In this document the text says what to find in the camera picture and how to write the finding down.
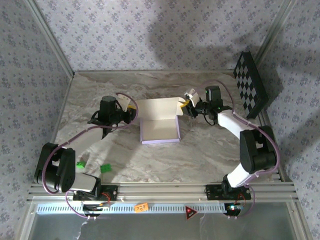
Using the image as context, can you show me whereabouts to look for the white lilac paper box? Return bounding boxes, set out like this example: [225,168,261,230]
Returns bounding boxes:
[136,96,187,146]

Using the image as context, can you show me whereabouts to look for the black white checkerboard panel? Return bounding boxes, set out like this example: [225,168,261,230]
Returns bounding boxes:
[232,51,270,120]

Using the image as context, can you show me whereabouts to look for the large green toy block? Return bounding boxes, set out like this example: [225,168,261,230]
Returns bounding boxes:
[99,163,113,174]

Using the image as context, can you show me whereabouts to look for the orange paper tag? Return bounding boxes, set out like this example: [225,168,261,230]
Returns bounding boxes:
[134,203,150,214]

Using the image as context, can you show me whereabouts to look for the red triangle warning sticker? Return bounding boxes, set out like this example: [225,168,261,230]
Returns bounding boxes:
[184,205,198,221]

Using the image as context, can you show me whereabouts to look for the blue circuit board with lights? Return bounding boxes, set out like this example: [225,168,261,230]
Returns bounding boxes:
[224,202,245,217]

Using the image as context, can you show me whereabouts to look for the purple cable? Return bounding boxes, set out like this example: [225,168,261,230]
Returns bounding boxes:
[41,92,139,221]
[198,79,282,221]

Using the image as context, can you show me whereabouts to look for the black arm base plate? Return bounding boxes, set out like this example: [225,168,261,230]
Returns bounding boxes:
[205,183,252,201]
[72,184,119,202]

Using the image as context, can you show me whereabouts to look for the aluminium front rail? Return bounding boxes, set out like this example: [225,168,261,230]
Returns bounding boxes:
[27,182,300,203]

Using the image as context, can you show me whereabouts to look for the black connector board orange wires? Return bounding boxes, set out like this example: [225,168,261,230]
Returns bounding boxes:
[82,203,111,217]

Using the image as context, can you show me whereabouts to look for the aluminium corner post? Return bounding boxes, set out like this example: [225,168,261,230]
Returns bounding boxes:
[24,0,76,77]
[253,0,298,67]

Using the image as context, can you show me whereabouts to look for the grey slotted cable duct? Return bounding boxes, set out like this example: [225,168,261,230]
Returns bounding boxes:
[36,203,227,215]

